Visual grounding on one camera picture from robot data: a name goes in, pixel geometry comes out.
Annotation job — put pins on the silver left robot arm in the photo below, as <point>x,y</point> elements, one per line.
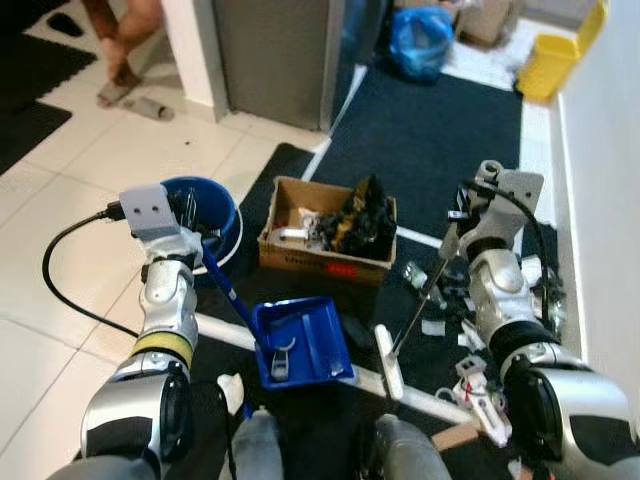
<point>165,300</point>

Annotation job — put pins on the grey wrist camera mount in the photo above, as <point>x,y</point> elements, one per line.
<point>150,210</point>
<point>515,195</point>

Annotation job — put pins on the dark blue carpet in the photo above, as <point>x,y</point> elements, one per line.
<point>430,150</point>

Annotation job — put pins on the white floor strip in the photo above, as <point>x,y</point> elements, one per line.
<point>225,330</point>

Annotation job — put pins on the black floor mat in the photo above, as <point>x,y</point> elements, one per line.
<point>290,165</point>

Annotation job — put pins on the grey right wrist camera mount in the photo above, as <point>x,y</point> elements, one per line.
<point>515,195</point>

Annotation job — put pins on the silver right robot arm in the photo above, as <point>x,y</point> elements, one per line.
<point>500,290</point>

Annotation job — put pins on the grey robot right leg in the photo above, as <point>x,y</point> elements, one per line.
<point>410,450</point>

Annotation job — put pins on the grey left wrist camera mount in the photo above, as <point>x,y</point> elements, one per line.
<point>150,210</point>

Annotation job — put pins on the white crumpled paper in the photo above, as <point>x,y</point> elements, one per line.
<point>231,392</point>

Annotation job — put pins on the blue plastic rubbish bag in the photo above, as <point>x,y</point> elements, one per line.
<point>420,45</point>

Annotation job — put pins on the grey robot leg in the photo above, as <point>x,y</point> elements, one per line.
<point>410,450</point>
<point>258,445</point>

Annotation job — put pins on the person with bare legs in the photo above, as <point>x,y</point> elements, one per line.
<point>125,40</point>

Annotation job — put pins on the grey slipper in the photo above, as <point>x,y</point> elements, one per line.
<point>115,95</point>
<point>155,109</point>

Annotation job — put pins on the brown cardboard box with junk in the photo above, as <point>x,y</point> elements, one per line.
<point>320,260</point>

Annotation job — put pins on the blue plastic bucket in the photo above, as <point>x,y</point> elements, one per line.
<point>222,215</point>

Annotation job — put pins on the white broom with thin stick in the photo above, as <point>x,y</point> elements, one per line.
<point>390,365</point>

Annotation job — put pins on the clear plastic bottle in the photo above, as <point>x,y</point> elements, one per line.
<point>414,275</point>

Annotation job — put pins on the grey robot left leg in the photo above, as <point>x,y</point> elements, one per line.
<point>258,445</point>

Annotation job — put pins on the black crumpled bag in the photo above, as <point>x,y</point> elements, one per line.
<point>368,220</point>

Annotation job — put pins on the grey metal door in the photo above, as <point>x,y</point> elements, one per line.
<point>270,60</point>

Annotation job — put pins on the open cardboard box with clutter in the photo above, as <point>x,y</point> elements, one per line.
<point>485,20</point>

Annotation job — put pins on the black foam puzzle mat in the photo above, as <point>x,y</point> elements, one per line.
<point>30,70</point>

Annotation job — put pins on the yellow plastic bin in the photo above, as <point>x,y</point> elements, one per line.
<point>548,65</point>

